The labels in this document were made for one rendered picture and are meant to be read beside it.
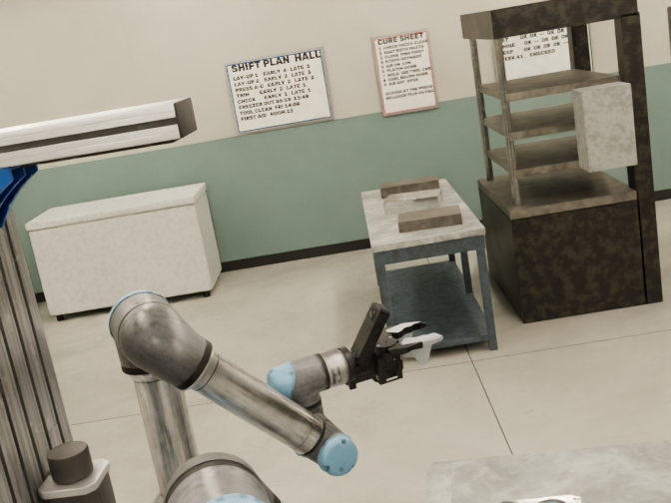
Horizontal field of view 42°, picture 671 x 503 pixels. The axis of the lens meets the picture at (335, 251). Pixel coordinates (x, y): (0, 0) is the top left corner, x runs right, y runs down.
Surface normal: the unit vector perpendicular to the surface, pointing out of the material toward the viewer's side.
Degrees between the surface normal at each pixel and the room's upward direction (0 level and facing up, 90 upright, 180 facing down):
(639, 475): 0
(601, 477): 0
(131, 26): 90
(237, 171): 90
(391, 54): 90
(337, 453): 90
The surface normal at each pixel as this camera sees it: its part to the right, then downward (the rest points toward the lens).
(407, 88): 0.00, 0.24
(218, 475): -0.01, -0.98
